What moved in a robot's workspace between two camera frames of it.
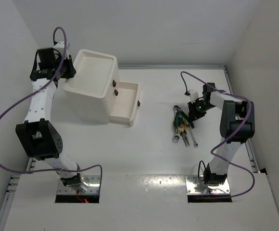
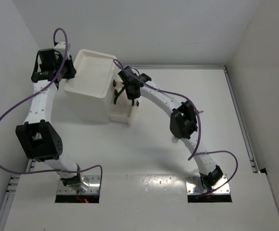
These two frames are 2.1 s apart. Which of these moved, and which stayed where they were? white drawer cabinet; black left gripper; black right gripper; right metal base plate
Moved: black right gripper
Stayed: white drawer cabinet; black left gripper; right metal base plate
